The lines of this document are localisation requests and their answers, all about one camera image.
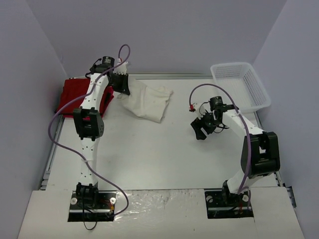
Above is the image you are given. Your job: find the white t-shirt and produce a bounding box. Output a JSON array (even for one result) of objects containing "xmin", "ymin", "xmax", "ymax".
[{"xmin": 117, "ymin": 79, "xmax": 173, "ymax": 123}]

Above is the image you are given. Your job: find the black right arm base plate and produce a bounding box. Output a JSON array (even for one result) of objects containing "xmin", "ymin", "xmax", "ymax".
[{"xmin": 204, "ymin": 189, "xmax": 254, "ymax": 219}]

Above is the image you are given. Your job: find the dark red folded t-shirt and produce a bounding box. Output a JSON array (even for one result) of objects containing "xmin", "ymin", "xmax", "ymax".
[{"xmin": 55, "ymin": 78, "xmax": 114, "ymax": 118}]

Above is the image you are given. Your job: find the white plastic basket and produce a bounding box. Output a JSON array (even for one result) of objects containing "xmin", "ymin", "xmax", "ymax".
[{"xmin": 210, "ymin": 62, "xmax": 271, "ymax": 113}]

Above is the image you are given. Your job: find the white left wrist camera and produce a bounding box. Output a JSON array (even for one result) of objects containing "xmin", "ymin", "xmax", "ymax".
[{"xmin": 114, "ymin": 58, "xmax": 129, "ymax": 75}]

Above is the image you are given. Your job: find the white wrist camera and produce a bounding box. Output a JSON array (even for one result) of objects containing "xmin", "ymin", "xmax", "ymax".
[
  {"xmin": 189, "ymin": 102, "xmax": 208, "ymax": 119},
  {"xmin": 114, "ymin": 58, "xmax": 129, "ymax": 75}
]

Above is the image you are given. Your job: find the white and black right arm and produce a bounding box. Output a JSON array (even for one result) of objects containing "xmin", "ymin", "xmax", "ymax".
[{"xmin": 189, "ymin": 97, "xmax": 280, "ymax": 206}]

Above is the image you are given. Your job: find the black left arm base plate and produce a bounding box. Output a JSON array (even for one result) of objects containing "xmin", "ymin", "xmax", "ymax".
[{"xmin": 68, "ymin": 191, "xmax": 116, "ymax": 222}]

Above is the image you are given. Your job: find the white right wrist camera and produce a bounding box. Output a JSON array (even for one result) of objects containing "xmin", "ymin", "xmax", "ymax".
[{"xmin": 189, "ymin": 102, "xmax": 208, "ymax": 119}]

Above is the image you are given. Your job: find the thin black cable loop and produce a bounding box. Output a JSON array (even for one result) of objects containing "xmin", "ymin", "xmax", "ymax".
[{"xmin": 82, "ymin": 211, "xmax": 98, "ymax": 231}]

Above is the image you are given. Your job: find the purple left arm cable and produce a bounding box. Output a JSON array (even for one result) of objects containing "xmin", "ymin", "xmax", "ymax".
[{"xmin": 47, "ymin": 44, "xmax": 133, "ymax": 216}]

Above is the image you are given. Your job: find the white foam board front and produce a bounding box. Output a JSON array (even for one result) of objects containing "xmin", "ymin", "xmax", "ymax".
[{"xmin": 18, "ymin": 187, "xmax": 303, "ymax": 239}]

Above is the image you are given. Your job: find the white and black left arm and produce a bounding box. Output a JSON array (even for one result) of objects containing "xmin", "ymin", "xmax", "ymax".
[{"xmin": 73, "ymin": 56, "xmax": 130, "ymax": 208}]

